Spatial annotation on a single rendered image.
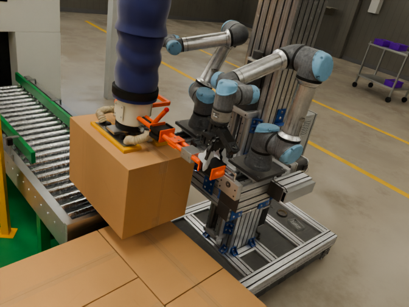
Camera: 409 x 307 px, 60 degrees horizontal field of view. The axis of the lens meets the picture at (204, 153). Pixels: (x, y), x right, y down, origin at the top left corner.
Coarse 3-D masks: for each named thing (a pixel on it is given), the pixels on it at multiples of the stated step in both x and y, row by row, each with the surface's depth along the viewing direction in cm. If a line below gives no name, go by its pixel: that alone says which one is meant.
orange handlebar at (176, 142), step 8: (160, 96) 204; (160, 104) 195; (168, 104) 199; (144, 120) 171; (152, 120) 173; (168, 136) 160; (176, 136) 160; (176, 144) 155; (184, 144) 157; (216, 176) 140
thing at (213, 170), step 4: (200, 160) 143; (212, 160) 145; (216, 160) 145; (200, 164) 144; (212, 164) 142; (216, 164) 142; (220, 164) 143; (200, 168) 145; (208, 168) 142; (212, 168) 139; (216, 168) 140; (220, 168) 141; (224, 168) 143; (204, 172) 143; (208, 172) 142; (212, 172) 139; (208, 176) 142; (212, 176) 140
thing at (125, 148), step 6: (108, 120) 192; (96, 126) 183; (102, 126) 183; (102, 132) 179; (108, 132) 178; (108, 138) 175; (114, 138) 174; (120, 138) 174; (114, 144) 171; (120, 144) 170; (138, 144) 174; (126, 150) 167; (132, 150) 170
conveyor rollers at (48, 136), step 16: (0, 96) 327; (16, 96) 330; (32, 96) 339; (0, 112) 298; (16, 112) 301; (32, 112) 308; (48, 112) 312; (16, 128) 278; (32, 128) 286; (48, 128) 287; (64, 128) 295; (32, 144) 263; (48, 144) 264; (64, 144) 271; (48, 160) 247; (64, 160) 256; (48, 176) 232; (64, 176) 233; (80, 192) 222; (64, 208) 207
